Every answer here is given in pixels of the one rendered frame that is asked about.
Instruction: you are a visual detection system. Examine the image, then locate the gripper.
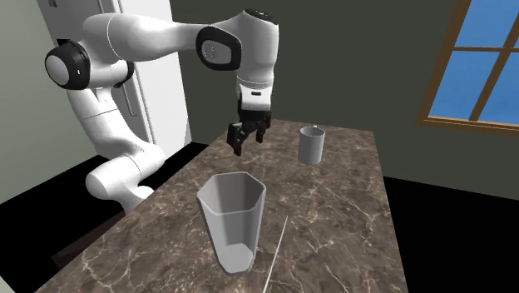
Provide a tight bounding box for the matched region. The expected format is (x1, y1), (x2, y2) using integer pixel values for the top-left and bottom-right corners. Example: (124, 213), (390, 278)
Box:
(225, 107), (272, 157)

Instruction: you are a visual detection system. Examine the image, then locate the grey round cup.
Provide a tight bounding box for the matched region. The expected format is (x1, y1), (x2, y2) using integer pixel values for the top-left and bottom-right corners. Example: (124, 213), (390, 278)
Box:
(297, 125), (326, 166)

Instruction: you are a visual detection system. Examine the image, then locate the grey hexagonal cup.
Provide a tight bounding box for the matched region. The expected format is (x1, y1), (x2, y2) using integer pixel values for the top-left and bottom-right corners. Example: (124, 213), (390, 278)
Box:
(195, 171), (267, 276)

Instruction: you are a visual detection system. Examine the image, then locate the thin grey stick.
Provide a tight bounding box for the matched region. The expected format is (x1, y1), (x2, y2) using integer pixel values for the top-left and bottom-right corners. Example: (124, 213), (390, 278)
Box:
(261, 215), (289, 293)

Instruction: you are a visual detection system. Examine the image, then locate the brown framed window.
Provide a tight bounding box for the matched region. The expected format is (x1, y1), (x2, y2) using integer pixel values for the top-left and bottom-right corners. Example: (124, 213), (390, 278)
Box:
(414, 0), (519, 132)

